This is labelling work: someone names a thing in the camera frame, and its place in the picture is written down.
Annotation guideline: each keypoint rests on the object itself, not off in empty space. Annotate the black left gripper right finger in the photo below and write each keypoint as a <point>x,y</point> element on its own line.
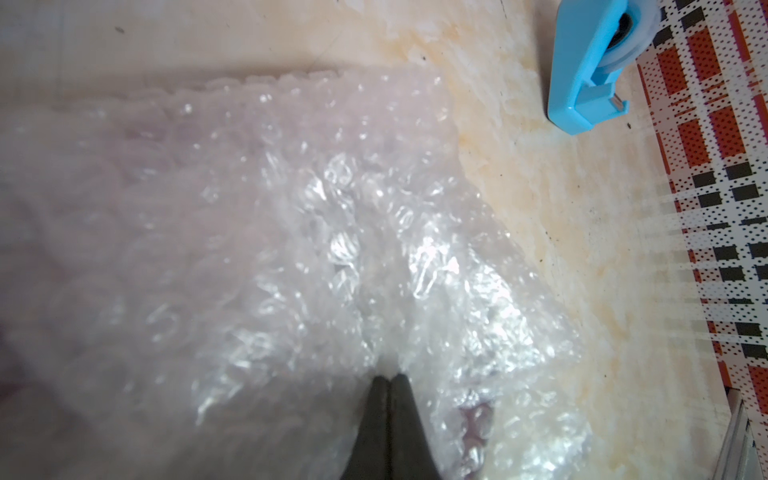
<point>410,455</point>

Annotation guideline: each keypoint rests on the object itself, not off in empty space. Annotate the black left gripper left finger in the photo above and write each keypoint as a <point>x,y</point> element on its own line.
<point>370,455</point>

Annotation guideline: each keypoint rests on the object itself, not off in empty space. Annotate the clear bubble wrap sheet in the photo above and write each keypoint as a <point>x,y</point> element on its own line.
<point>203,284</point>

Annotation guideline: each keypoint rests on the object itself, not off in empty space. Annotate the blue tape dispenser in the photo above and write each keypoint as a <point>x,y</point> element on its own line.
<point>580,97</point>

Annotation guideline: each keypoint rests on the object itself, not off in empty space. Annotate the clear tape roll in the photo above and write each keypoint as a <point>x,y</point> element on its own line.
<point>637,27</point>

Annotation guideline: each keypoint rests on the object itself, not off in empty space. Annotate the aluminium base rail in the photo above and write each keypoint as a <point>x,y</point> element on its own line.
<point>738,458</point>

